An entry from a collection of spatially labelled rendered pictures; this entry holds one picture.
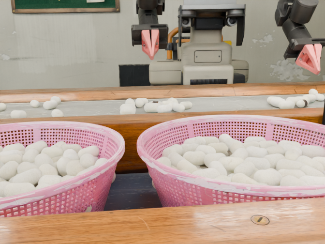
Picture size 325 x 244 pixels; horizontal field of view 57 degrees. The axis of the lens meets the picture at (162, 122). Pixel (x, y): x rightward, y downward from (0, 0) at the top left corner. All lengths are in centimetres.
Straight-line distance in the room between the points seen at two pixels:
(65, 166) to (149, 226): 20
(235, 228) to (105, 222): 8
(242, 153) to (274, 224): 20
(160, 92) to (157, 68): 75
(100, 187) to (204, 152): 16
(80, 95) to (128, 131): 40
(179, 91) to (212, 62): 54
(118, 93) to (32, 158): 46
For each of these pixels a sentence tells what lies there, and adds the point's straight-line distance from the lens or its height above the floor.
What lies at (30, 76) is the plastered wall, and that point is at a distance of 299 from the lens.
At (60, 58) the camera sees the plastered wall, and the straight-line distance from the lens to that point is 288.
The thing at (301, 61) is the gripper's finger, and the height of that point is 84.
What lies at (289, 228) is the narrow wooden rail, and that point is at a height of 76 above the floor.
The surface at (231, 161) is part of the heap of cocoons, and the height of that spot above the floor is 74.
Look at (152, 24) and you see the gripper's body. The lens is 85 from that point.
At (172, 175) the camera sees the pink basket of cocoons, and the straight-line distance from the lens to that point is 27.
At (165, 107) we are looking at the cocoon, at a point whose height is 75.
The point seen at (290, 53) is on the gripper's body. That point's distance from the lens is 94.
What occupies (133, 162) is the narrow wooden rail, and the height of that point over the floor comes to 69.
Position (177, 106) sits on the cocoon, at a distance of 64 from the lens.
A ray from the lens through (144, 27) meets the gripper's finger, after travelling 84.
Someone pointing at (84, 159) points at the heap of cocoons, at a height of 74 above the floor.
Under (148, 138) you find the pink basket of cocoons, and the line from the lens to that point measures 39.
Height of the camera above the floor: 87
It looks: 14 degrees down
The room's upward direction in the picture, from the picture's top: 1 degrees counter-clockwise
